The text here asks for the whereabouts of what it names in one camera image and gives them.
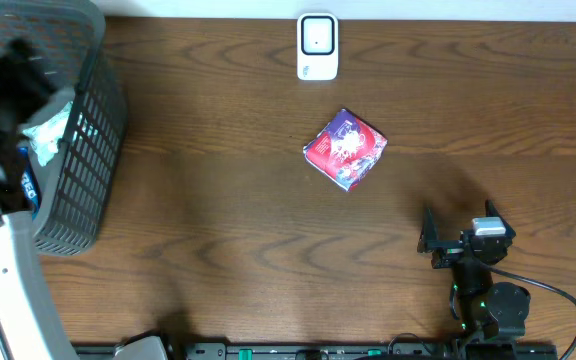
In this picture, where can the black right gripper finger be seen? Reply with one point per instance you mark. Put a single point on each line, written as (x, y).
(428, 239)
(491, 210)

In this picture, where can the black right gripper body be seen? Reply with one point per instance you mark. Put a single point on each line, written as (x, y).
(449, 253)

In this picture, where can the red purple snack box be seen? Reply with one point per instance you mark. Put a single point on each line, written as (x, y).
(346, 149)

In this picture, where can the mint green wipes packet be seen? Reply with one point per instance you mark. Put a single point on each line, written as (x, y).
(43, 139)

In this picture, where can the blue Oreo cookie pack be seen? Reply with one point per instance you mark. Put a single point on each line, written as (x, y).
(29, 184)

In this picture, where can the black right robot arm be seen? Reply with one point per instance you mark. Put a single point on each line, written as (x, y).
(490, 311)

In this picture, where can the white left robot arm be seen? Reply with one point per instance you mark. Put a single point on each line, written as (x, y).
(30, 327)

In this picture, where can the white barcode scanner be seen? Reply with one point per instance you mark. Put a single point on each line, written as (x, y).
(317, 47)

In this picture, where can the dark grey plastic basket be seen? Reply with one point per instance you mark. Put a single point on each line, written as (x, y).
(67, 39)

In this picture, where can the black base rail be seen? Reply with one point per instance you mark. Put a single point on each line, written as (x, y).
(407, 350)

